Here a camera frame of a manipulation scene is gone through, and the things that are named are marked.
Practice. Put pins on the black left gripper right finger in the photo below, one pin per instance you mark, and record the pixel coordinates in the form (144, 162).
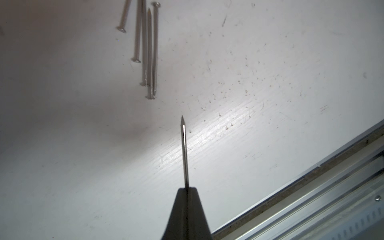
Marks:
(197, 225)

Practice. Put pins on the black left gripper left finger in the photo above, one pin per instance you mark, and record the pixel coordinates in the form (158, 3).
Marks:
(176, 228)

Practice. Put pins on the steel nail bottom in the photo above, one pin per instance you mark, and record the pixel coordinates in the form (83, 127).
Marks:
(184, 151)

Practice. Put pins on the steel nail pile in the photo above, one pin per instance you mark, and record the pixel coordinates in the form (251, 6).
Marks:
(143, 47)

